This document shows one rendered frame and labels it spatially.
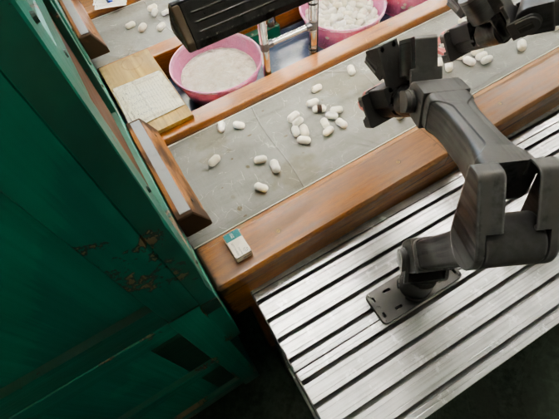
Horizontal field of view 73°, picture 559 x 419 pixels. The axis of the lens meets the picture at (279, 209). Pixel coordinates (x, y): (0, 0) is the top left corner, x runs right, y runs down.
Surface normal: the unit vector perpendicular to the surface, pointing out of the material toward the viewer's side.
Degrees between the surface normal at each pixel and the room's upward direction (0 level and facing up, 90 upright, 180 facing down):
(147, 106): 0
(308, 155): 0
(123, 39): 0
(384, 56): 50
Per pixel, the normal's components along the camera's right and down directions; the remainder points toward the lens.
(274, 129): -0.07, -0.52
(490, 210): 0.00, 0.27
